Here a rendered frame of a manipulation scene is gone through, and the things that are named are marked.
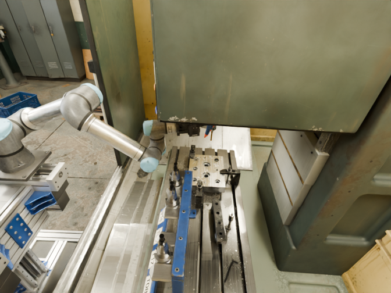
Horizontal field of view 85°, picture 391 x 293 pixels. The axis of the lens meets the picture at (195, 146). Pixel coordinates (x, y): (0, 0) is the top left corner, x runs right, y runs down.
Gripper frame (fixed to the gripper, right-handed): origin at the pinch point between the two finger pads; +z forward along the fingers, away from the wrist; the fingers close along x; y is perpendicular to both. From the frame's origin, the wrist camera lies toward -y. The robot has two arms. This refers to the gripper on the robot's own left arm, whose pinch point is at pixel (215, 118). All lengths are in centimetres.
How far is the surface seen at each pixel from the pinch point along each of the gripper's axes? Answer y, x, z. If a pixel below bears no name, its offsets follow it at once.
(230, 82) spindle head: -30.6, 32.3, -4.5
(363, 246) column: 51, 49, 66
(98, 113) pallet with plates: 118, -250, -140
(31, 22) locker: 3, -432, -269
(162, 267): 19, 58, -30
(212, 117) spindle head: -18.9, 31.4, -9.0
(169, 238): 19, 49, -27
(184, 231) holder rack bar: 18, 47, -22
